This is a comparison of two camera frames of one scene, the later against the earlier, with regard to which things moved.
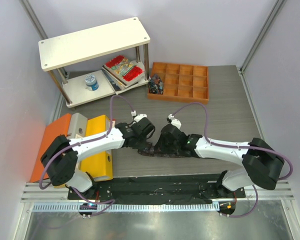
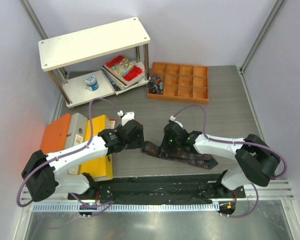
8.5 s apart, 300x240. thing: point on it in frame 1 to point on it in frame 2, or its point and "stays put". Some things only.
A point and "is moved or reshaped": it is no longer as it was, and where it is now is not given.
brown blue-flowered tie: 148,150 is moved or reshaped
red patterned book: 123,70 stays put
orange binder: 51,133 stays put
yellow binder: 100,165 stays put
